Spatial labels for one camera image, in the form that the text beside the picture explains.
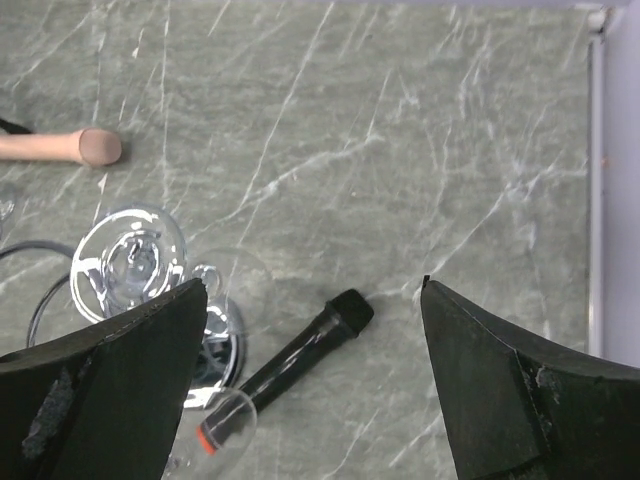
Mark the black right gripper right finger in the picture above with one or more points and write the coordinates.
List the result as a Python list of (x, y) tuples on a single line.
[(518, 406)]

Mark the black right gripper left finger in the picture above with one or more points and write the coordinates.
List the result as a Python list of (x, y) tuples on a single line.
[(103, 402)]

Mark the patterned clear wine glass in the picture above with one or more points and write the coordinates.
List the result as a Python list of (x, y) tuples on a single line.
[(210, 442)]

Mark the chrome wine glass rack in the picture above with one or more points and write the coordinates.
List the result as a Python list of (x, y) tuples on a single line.
[(222, 353)]

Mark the clear wine glass on rack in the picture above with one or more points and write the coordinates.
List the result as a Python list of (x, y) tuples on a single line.
[(130, 256)]

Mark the black microphone orange end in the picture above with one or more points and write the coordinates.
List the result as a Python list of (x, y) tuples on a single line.
[(342, 319)]

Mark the black music stand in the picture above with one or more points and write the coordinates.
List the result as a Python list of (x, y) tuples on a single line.
[(13, 129)]

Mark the aluminium frame rail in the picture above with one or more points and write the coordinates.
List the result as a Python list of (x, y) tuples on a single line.
[(597, 22)]

